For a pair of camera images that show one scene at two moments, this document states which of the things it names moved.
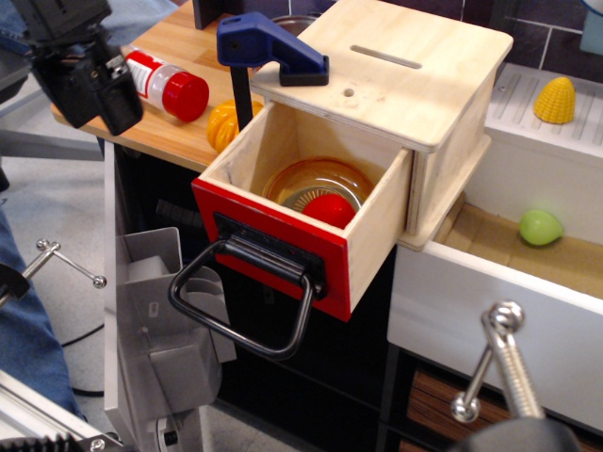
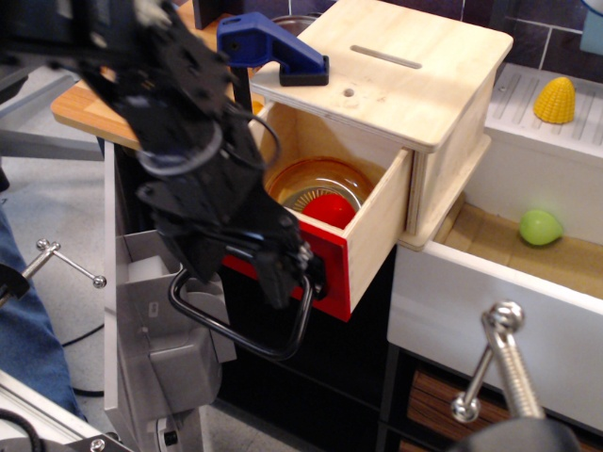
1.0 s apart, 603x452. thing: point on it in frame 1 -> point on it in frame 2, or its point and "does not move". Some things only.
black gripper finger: (119, 102) -> (281, 268)
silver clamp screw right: (501, 321) does not move
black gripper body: (69, 72) -> (228, 199)
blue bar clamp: (247, 39) does not move
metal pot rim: (296, 24) does not move
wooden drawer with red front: (306, 208) does not move
